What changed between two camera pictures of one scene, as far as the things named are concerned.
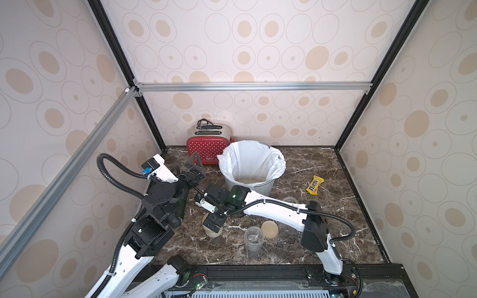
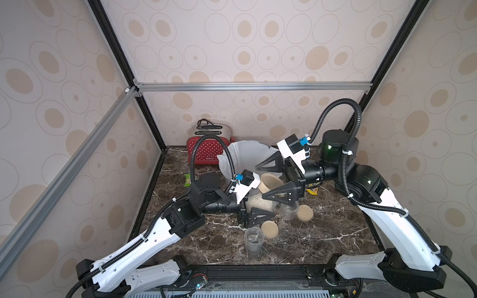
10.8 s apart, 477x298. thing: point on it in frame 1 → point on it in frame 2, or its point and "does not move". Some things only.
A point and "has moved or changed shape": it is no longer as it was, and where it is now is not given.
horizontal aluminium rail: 360,87 does not move
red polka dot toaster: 212,139 does not move
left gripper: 196,176 → 248,216
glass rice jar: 209,231 has moved or changed shape
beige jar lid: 269,229 does not move
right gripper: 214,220 → 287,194
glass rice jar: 254,238 does not move
